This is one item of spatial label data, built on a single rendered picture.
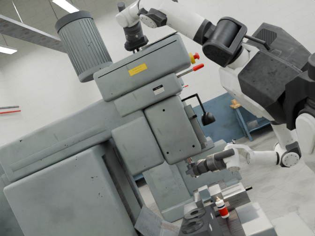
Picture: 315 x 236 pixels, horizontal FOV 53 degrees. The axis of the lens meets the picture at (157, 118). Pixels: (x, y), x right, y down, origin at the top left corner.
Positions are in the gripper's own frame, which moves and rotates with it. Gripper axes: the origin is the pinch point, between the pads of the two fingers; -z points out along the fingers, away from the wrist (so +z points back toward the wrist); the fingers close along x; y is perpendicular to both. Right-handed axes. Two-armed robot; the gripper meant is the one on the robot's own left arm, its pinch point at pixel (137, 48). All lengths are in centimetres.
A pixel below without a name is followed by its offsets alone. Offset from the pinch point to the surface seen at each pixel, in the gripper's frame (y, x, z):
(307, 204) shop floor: -89, 119, -230
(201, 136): -50, 11, -24
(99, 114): -21.9, -32.0, -8.6
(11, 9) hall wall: 664, -159, -431
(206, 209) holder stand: -86, -7, -7
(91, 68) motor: -2.5, -25.7, 2.8
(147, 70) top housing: -18.6, -2.1, 4.1
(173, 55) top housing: -19.2, 11.6, 7.5
